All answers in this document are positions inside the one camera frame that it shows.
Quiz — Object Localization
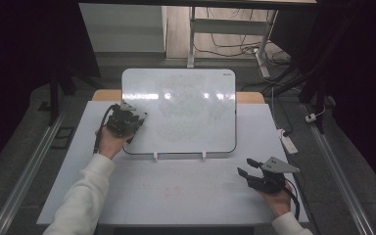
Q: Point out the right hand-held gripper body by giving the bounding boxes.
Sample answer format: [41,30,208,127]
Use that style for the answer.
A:
[248,156,302,195]

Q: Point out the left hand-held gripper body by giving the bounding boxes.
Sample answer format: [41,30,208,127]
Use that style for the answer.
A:
[105,101,146,138]

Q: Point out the white whiteboard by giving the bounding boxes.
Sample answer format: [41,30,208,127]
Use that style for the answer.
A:
[120,68,238,162]

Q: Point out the person's right hand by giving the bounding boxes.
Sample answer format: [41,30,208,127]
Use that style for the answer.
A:
[257,180,294,219]

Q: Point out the person's left hand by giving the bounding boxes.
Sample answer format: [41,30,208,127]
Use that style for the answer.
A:
[94,124,135,162]

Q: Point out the wooden table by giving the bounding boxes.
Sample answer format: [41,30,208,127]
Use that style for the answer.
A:
[92,89,266,105]

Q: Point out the black floor plate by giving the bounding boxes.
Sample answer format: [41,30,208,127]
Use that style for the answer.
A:
[50,125,76,151]

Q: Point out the white table cover sheet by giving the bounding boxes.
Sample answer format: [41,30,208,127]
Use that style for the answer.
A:
[36,100,309,227]

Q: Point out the black metal stand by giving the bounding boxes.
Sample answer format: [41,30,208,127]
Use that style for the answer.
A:
[38,55,103,127]
[298,48,344,135]

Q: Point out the white cabinet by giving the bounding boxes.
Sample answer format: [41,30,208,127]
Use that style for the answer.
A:
[79,3,168,54]

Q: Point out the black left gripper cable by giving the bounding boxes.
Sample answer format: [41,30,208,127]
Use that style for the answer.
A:
[92,103,119,155]

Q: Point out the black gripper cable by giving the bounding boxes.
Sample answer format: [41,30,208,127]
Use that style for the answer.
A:
[92,103,119,155]
[283,179,302,221]

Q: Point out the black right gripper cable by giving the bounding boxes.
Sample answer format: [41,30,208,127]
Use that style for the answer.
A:
[283,179,302,221]

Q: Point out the metal floor rail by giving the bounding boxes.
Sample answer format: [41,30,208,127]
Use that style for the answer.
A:
[0,106,71,235]
[301,103,376,235]

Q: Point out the black floor cables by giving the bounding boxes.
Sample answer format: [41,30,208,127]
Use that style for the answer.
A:
[194,7,292,68]

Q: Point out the white desk frame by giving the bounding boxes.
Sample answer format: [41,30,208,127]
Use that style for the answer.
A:
[186,6,279,79]

